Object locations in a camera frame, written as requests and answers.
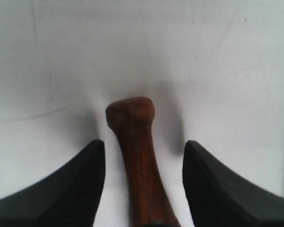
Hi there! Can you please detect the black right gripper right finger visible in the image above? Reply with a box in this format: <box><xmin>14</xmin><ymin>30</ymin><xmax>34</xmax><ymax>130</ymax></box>
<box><xmin>182</xmin><ymin>140</ymin><xmax>284</xmax><ymax>227</ymax></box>

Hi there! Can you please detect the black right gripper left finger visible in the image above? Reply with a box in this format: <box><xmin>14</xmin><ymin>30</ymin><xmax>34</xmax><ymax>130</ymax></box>
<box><xmin>0</xmin><ymin>140</ymin><xmax>105</xmax><ymax>227</ymax></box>

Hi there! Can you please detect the brown wooden pestle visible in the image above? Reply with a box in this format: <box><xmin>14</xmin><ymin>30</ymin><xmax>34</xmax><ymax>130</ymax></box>
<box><xmin>106</xmin><ymin>96</ymin><xmax>180</xmax><ymax>227</ymax></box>

